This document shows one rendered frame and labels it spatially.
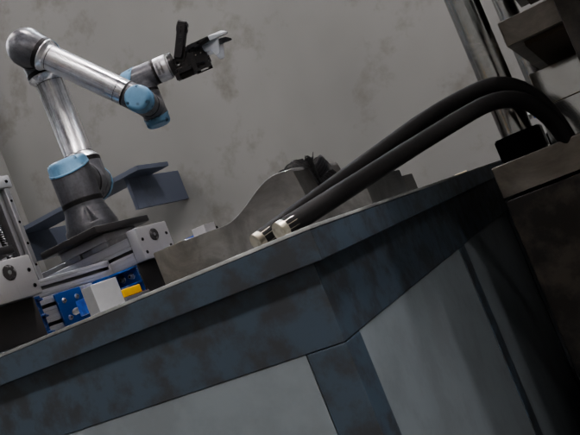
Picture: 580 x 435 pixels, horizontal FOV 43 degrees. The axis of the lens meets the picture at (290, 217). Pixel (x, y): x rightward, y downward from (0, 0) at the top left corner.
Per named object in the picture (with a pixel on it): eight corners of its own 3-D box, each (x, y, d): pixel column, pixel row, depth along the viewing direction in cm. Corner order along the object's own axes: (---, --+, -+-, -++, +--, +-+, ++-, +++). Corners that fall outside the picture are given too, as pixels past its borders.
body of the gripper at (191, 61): (215, 66, 227) (179, 82, 228) (204, 40, 227) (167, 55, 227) (212, 64, 220) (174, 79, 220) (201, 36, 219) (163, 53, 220)
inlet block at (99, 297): (68, 330, 131) (57, 302, 131) (92, 321, 134) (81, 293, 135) (102, 316, 122) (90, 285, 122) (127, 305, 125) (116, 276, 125)
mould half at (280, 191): (168, 292, 159) (145, 233, 160) (225, 270, 183) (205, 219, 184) (375, 207, 139) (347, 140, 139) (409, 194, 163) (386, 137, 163)
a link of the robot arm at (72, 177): (54, 208, 205) (36, 162, 206) (72, 210, 219) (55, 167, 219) (94, 192, 205) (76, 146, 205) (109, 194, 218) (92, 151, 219)
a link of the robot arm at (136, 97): (3, 11, 209) (158, 84, 205) (19, 22, 219) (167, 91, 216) (-16, 48, 209) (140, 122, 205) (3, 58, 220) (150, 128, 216)
